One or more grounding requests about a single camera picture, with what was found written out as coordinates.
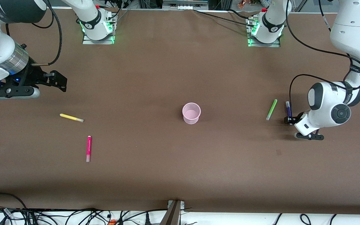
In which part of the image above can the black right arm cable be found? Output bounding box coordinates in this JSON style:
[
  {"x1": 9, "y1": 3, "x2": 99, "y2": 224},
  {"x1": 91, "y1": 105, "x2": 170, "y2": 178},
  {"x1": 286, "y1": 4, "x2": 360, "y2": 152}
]
[{"x1": 31, "y1": 0, "x2": 63, "y2": 67}]

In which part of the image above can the short black table cable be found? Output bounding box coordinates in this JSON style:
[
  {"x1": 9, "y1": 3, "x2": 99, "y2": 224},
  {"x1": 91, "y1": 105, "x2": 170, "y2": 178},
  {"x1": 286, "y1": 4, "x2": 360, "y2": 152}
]
[{"x1": 228, "y1": 9, "x2": 252, "y2": 19}]

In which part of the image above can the tangled black cable bundle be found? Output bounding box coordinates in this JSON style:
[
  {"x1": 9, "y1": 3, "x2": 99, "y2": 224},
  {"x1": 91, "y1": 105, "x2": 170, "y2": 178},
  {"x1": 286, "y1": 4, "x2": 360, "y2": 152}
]
[{"x1": 0, "y1": 206, "x2": 168, "y2": 225}]

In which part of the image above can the thick black looping cable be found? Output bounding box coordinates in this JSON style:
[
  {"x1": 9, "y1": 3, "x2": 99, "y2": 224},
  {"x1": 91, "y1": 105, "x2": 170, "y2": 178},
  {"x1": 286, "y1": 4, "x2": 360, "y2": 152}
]
[{"x1": 0, "y1": 192, "x2": 28, "y2": 210}]

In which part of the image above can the green marker pen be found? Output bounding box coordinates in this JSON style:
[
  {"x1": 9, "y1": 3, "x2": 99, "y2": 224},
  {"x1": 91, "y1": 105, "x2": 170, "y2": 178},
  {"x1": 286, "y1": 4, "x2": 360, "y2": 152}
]
[{"x1": 266, "y1": 99, "x2": 278, "y2": 121}]

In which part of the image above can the grey power strip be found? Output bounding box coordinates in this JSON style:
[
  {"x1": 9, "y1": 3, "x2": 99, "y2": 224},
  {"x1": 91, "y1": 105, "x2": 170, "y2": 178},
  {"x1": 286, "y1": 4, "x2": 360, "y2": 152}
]
[{"x1": 162, "y1": 0, "x2": 209, "y2": 11}]

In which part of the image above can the yellow marker pen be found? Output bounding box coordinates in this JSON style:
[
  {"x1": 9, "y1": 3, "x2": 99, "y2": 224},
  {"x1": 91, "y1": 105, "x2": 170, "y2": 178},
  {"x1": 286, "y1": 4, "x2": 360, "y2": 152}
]
[{"x1": 60, "y1": 113, "x2": 84, "y2": 123}]

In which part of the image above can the pink plastic cup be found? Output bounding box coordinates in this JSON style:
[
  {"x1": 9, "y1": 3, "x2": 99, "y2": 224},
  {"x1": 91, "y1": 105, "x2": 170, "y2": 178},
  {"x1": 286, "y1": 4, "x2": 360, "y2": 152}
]
[{"x1": 182, "y1": 102, "x2": 202, "y2": 125}]

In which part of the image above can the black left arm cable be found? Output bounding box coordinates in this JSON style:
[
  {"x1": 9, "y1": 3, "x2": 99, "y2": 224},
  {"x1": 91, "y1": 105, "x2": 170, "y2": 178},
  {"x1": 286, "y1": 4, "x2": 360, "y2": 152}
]
[{"x1": 286, "y1": 0, "x2": 360, "y2": 125}]

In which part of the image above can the long black table cable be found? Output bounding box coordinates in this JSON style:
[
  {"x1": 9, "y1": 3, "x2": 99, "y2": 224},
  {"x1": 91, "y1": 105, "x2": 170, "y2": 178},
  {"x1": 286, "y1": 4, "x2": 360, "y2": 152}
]
[{"x1": 193, "y1": 9, "x2": 255, "y2": 27}]

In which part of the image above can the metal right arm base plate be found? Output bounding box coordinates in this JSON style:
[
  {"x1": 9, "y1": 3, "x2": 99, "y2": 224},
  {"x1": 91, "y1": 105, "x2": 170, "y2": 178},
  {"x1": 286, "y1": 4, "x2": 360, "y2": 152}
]
[{"x1": 82, "y1": 17, "x2": 116, "y2": 45}]

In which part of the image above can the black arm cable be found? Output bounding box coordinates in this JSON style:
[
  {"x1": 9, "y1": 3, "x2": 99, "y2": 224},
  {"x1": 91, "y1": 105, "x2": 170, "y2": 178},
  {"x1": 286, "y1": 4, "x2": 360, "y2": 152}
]
[
  {"x1": 286, "y1": 0, "x2": 360, "y2": 125},
  {"x1": 31, "y1": 0, "x2": 63, "y2": 67}
]

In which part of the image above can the metal table edge bracket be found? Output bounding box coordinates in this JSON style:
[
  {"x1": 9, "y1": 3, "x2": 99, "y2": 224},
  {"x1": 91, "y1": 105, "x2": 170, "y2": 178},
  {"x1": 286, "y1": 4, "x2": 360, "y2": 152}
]
[{"x1": 160, "y1": 200, "x2": 185, "y2": 225}]

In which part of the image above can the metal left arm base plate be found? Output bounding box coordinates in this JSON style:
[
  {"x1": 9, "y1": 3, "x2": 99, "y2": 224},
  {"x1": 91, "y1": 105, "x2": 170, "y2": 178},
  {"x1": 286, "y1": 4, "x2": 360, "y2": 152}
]
[{"x1": 247, "y1": 17, "x2": 281, "y2": 48}]

